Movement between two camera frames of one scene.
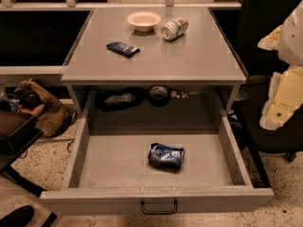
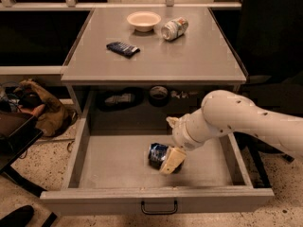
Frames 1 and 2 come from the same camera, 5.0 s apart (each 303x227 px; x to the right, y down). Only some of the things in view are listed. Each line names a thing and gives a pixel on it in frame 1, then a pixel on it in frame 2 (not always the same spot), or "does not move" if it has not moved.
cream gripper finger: x=285 y=97 to x=174 y=156
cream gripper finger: x=271 y=42 to x=176 y=124
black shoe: x=18 y=218 does not move
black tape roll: x=158 y=96 does not move
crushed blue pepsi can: x=168 y=158 does not move
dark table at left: x=19 y=130 does not move
